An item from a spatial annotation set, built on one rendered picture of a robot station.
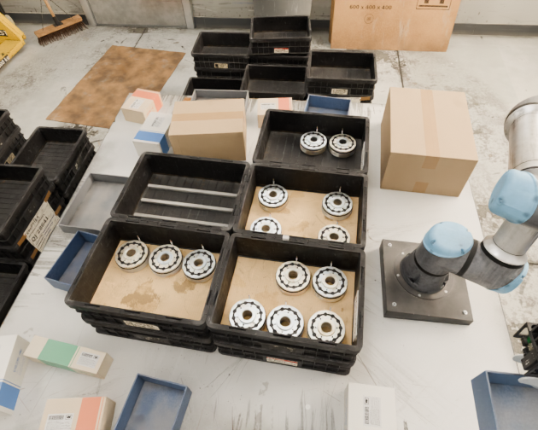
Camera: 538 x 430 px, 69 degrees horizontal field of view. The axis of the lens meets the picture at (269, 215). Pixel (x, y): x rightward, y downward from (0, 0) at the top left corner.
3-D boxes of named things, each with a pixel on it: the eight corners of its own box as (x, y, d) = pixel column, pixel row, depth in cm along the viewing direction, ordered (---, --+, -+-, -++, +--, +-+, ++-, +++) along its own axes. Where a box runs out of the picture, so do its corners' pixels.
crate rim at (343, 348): (364, 253, 114) (365, 249, 112) (361, 356, 96) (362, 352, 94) (231, 236, 119) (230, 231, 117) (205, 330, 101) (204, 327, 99)
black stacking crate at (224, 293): (359, 270, 121) (365, 250, 112) (354, 366, 104) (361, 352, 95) (235, 253, 127) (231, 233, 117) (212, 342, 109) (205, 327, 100)
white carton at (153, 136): (163, 159, 170) (158, 144, 163) (138, 156, 172) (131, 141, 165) (179, 130, 181) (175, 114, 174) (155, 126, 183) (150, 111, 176)
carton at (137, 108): (147, 124, 184) (143, 112, 178) (125, 120, 187) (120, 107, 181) (163, 105, 193) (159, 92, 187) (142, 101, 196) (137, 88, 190)
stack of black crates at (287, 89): (306, 109, 275) (308, 66, 248) (303, 138, 257) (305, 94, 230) (250, 107, 279) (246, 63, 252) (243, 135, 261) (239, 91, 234)
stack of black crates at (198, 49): (257, 75, 303) (254, 32, 276) (252, 98, 285) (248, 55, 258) (207, 73, 307) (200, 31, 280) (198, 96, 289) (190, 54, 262)
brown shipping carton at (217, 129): (246, 127, 181) (243, 98, 168) (246, 160, 168) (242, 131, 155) (182, 130, 181) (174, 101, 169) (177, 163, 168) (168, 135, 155)
